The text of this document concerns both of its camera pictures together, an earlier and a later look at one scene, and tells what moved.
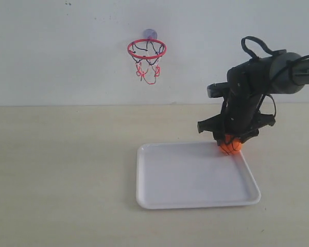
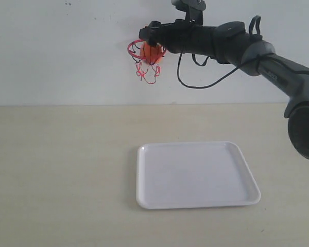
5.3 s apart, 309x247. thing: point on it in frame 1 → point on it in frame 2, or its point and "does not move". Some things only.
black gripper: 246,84 → 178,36
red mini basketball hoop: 146,53 does not move
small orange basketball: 232,146 → 152,54
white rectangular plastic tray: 174,174 does not move
